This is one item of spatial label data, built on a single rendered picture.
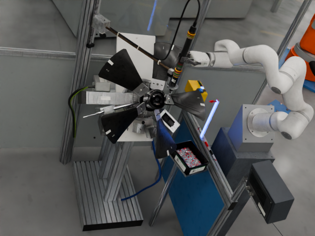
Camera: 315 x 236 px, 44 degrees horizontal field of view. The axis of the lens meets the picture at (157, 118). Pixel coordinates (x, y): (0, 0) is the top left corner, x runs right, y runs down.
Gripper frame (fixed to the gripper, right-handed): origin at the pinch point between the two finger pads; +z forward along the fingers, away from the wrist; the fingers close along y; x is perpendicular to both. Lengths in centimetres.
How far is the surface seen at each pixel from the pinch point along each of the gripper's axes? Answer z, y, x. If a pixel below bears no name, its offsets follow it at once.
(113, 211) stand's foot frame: 12, -1, -141
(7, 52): 89, 71, -52
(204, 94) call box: -39, 21, -42
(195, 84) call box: -35, 33, -41
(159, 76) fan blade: 6.0, 8.8, -19.8
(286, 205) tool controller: -36, -83, -28
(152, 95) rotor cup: 12.2, -3.6, -25.3
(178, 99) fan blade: -7.6, 0.3, -30.1
